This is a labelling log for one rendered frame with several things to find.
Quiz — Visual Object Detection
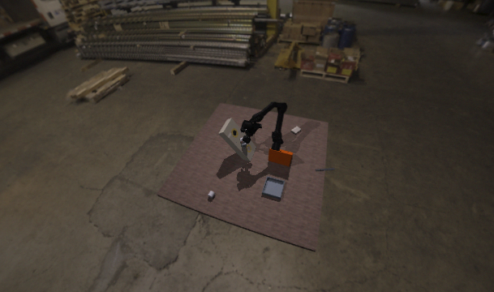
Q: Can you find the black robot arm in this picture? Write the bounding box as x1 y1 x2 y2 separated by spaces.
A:
240 102 287 151

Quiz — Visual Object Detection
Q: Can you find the beige service panel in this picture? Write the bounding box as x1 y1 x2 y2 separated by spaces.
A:
218 118 256 161

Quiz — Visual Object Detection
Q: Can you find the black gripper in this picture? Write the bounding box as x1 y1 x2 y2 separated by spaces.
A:
242 129 255 144

